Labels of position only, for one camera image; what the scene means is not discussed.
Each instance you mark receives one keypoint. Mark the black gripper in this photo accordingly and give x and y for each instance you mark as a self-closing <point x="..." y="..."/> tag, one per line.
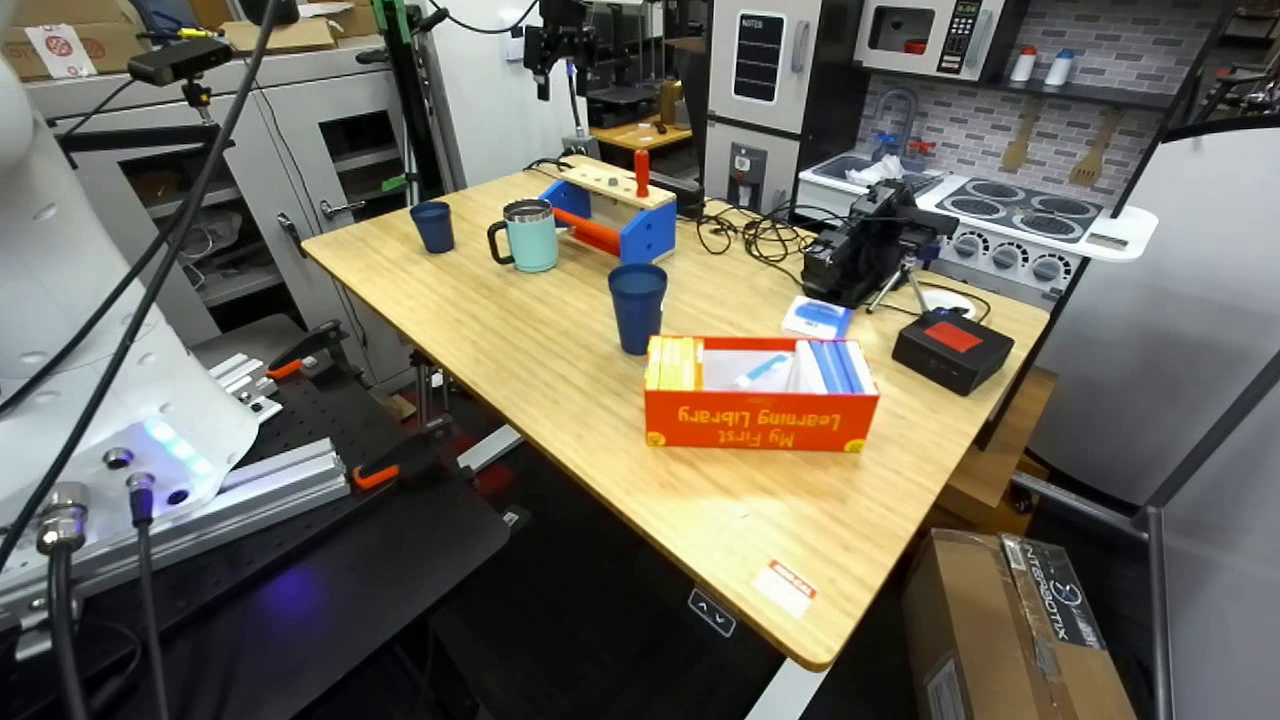
<point x="556" y="39"/>

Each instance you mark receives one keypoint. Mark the red toy bolt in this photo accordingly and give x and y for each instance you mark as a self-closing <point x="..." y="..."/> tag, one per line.
<point x="640" y="170"/>

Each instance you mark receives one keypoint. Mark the small wooden side table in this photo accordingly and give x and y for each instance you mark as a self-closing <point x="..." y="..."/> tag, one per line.
<point x="640" y="134"/>

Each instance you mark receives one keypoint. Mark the green black stand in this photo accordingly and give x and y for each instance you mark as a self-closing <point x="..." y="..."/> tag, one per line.
<point x="404" y="93"/>

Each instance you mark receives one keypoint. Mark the blue wooden toy workbench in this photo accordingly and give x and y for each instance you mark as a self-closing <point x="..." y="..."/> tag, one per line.
<point x="627" y="222"/>

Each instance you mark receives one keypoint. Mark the small dark blue cup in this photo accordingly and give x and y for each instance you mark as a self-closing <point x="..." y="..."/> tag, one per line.
<point x="435" y="228"/>

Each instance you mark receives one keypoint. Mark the white machine black panel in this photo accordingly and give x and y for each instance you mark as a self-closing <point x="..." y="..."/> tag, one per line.
<point x="763" y="93"/>

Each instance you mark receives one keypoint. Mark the tall blue plastic cup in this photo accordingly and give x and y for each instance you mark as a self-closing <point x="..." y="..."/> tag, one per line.
<point x="638" y="310"/>

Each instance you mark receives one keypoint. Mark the grey metal cabinet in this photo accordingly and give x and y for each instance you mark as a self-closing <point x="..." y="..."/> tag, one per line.
<point x="285" y="147"/>

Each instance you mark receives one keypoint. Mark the blue white card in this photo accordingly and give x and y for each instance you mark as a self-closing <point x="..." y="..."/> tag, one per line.
<point x="813" y="317"/>

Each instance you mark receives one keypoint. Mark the white toy microwave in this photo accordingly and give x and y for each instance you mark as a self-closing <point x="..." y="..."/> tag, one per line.
<point x="921" y="34"/>

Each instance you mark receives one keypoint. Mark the orange book box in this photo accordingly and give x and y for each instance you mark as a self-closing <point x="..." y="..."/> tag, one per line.
<point x="763" y="423"/>

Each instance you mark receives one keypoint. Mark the flat cardboard box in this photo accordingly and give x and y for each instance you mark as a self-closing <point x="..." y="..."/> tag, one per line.
<point x="64" y="34"/>

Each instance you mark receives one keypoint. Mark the white bottle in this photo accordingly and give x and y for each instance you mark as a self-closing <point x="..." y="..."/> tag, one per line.
<point x="1020" y="64"/>
<point x="1059" y="68"/>

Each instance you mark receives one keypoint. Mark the black box red top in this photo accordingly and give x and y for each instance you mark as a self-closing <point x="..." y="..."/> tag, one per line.
<point x="950" y="348"/>

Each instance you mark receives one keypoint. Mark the white toy stove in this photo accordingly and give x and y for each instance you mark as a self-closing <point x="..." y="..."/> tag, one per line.
<point x="1027" y="222"/>

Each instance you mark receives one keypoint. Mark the black table control panel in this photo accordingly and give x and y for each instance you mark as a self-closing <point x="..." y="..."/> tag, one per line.
<point x="710" y="609"/>

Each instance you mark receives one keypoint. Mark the red white sticker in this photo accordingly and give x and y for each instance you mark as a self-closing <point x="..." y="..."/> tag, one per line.
<point x="786" y="584"/>

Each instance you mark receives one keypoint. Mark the grey toy fridge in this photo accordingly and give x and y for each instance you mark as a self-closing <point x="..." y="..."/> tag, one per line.
<point x="1175" y="346"/>

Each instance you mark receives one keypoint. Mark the brown cardboard box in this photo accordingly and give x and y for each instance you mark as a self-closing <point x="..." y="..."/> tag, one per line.
<point x="1003" y="642"/>

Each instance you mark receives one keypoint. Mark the black camera on stand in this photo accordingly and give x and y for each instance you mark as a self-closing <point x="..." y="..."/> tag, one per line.
<point x="183" y="62"/>

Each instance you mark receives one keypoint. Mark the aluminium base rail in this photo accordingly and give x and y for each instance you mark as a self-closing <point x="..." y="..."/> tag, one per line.
<point x="252" y="486"/>

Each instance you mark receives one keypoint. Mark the black robot mount platform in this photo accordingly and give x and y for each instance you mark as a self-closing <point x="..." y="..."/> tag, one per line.
<point x="344" y="584"/>

